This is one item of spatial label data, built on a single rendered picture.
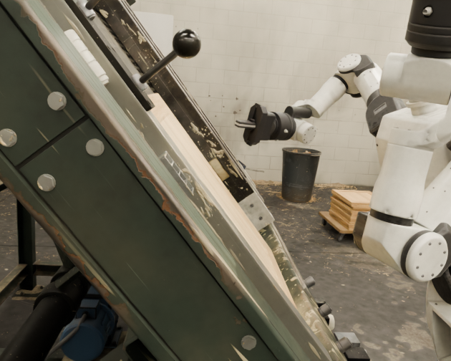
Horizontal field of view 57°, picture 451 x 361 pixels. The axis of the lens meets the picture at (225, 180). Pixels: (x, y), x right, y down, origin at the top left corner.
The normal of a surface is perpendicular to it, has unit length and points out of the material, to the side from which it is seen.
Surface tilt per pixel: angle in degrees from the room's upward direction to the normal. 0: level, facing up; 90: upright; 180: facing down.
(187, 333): 90
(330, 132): 90
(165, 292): 90
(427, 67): 105
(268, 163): 90
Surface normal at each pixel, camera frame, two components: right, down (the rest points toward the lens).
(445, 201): -0.31, -0.44
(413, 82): -0.51, 0.41
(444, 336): 0.06, 0.22
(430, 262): 0.39, 0.23
